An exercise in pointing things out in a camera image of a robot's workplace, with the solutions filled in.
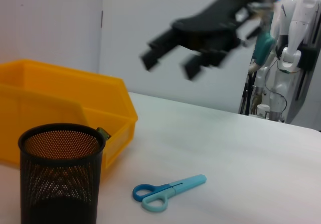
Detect teal sleeved arm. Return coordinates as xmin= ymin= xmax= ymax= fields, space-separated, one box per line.
xmin=248 ymin=30 xmax=275 ymax=74

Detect black mesh pen holder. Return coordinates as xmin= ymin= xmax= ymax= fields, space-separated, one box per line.
xmin=18 ymin=123 xmax=106 ymax=224

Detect green plastic wrapper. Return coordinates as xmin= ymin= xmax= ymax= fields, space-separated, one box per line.
xmin=96 ymin=127 xmax=112 ymax=141

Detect white cup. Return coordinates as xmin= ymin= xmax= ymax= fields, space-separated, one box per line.
xmin=257 ymin=104 xmax=271 ymax=119

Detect yellow plastic bin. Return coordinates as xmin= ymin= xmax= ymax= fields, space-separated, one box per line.
xmin=0 ymin=59 xmax=139 ymax=174

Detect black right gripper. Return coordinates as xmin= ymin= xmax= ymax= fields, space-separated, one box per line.
xmin=139 ymin=0 xmax=265 ymax=82

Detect black metal stand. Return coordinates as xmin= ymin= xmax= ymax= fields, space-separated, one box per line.
xmin=239 ymin=72 xmax=258 ymax=116

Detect blue child scissors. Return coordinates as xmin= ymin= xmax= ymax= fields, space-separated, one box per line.
xmin=132 ymin=174 xmax=208 ymax=212

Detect white humanoid robot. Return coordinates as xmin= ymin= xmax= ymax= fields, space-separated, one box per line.
xmin=270 ymin=0 xmax=321 ymax=124

